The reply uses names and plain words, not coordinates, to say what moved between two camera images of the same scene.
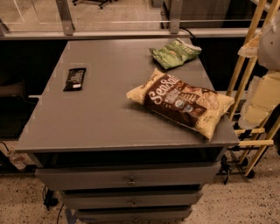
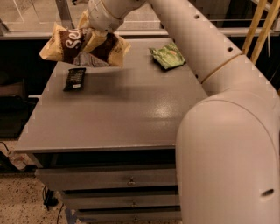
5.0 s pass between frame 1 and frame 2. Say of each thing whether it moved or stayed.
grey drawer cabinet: stayed
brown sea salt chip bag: moved
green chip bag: stayed
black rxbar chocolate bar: stayed
